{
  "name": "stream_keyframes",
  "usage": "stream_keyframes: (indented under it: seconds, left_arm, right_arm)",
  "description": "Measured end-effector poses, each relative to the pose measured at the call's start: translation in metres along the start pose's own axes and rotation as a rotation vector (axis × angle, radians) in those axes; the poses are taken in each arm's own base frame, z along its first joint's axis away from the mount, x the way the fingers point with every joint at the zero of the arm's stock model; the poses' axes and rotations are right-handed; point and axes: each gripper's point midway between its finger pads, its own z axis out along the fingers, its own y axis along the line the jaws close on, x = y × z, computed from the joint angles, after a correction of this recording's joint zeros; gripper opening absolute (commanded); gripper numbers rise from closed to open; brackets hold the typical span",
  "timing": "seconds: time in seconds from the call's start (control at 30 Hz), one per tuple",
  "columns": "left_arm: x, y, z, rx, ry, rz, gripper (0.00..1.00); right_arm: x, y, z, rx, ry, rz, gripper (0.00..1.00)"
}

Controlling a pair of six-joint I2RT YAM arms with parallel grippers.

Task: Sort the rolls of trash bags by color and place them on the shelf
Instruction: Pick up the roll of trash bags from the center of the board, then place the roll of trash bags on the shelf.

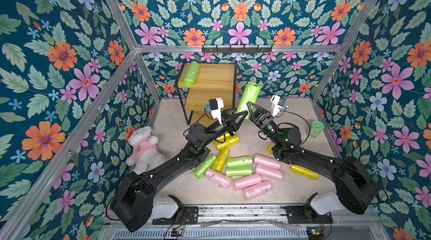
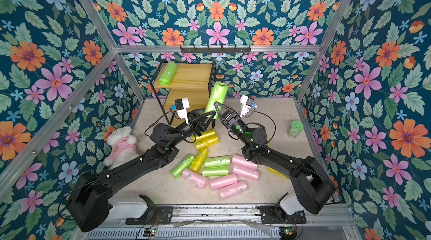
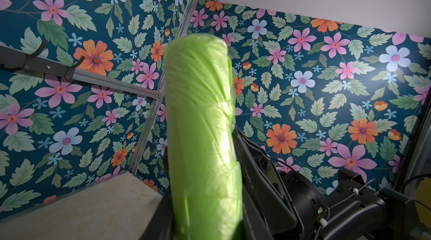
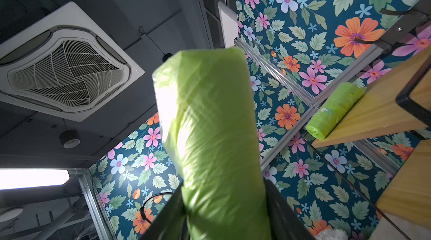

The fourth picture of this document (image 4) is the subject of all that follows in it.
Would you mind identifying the green roll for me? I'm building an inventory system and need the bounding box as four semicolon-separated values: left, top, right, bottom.
152;47;271;240

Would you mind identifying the wooden three-tier shelf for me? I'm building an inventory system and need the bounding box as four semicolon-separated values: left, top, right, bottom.
312;48;431;229

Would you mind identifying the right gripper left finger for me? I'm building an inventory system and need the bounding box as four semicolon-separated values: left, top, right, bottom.
140;191;189;240

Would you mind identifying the ceiling air conditioner vent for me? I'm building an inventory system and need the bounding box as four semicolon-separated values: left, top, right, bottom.
1;2;144;122

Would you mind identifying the black wall hook rail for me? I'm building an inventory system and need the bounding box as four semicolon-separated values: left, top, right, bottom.
354;0;431;53

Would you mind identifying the green roll diagonal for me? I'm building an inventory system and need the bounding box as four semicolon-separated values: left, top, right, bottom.
305;82;367;140

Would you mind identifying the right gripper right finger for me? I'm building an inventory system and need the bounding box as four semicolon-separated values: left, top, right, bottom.
264;179;314;240

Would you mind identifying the white plush toy pink shirt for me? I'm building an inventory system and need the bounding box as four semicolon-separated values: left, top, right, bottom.
314;229;348;240

